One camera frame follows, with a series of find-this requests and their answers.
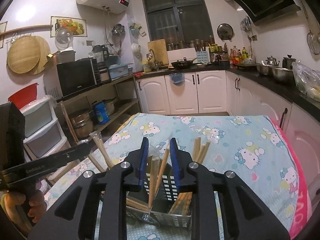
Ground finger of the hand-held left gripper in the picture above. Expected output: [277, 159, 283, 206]
[53, 142, 93, 167]

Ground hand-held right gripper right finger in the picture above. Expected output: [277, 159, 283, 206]
[169, 137, 292, 240]

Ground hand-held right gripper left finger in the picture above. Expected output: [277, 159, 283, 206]
[27, 137, 150, 240]

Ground green plastic utensil holder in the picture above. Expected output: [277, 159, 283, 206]
[125, 152, 194, 233]

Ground person's left hand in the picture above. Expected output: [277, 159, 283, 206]
[4, 191, 48, 233]

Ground plastic drawer cabinet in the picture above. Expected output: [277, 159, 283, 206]
[19, 96, 71, 182]

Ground large steel stockpot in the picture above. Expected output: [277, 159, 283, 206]
[69, 109, 95, 136]

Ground red plastic basin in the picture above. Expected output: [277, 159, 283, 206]
[8, 83, 39, 110]

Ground blue tin can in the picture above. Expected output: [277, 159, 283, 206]
[93, 101, 110, 125]

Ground blue cartoon cat printed blanket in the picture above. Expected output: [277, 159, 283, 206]
[44, 112, 300, 240]

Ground wooden shelf rack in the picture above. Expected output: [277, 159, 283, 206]
[57, 74, 142, 145]

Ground black microwave oven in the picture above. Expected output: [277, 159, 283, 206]
[56, 58, 102, 97]

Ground white kitchen base cabinets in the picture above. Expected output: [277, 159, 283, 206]
[135, 69, 320, 180]

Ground round bamboo board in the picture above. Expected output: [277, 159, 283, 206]
[32, 35, 51, 75]
[7, 35, 42, 75]

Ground blue hanging bag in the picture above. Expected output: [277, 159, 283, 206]
[169, 73, 185, 86]

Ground small dark appliance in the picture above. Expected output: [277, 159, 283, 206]
[99, 66, 112, 84]

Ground pale blue dish container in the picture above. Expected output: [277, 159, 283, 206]
[108, 63, 130, 80]

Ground metal pan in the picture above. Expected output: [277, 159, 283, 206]
[44, 50, 77, 68]

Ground black wok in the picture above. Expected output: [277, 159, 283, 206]
[171, 57, 198, 70]

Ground dark blender jug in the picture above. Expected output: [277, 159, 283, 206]
[92, 44, 110, 65]

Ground kitchen faucet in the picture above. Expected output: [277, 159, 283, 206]
[147, 49, 160, 71]

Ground wooden rolling pin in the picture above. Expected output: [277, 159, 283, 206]
[0, 24, 53, 36]

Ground pale blue knife block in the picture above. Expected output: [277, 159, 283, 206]
[196, 47, 210, 63]

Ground glass pot lid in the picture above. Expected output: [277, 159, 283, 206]
[54, 27, 75, 51]

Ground wooden cutting board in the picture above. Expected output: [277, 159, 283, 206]
[147, 39, 168, 67]

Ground white plastic jug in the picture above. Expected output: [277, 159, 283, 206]
[131, 42, 142, 59]

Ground black kitchen countertop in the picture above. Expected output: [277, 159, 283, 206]
[134, 61, 320, 105]

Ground row of metal jars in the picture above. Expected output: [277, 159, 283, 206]
[167, 35, 215, 50]

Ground row of sauce bottles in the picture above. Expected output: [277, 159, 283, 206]
[209, 42, 252, 65]

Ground stainless steel pot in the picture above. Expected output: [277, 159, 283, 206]
[271, 66, 295, 84]
[256, 64, 274, 77]

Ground hanging steel bowls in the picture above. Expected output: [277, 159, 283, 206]
[111, 24, 126, 38]

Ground dark kitchen window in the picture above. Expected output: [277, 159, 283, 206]
[141, 0, 210, 50]

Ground pink blanket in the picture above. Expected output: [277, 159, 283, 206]
[269, 116, 313, 233]

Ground steel kettle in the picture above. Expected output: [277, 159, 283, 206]
[262, 56, 280, 66]

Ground hanging steel pot lid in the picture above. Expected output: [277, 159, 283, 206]
[217, 23, 234, 41]

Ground hanging kitchen tools bunch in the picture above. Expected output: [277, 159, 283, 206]
[240, 16, 252, 33]

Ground clear plastic bag of vegetables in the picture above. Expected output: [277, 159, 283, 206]
[292, 62, 320, 100]

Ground fruit wall picture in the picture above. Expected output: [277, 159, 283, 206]
[50, 16, 87, 38]

